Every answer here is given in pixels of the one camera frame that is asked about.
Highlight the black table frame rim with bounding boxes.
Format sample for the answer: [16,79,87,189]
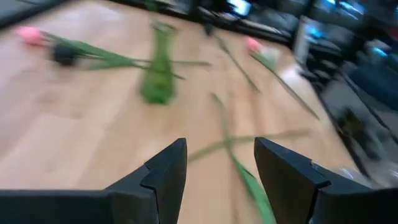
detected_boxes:
[0,0,383,187]

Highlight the green artificial flower stem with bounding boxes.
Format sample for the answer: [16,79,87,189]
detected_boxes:
[210,92,277,224]

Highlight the green glass vase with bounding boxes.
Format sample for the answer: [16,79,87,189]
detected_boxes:
[139,21,175,106]

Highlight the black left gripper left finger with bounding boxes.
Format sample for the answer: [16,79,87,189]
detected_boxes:
[0,138,188,224]

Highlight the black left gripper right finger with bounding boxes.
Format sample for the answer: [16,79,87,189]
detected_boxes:
[254,136,398,224]

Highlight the pink artificial tulip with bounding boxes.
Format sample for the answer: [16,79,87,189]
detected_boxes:
[17,26,212,71]
[245,36,320,121]

